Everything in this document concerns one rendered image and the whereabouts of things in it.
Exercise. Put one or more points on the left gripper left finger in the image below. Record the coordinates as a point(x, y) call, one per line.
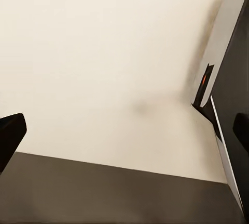
point(12, 130)

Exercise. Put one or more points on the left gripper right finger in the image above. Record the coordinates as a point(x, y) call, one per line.
point(241, 129)

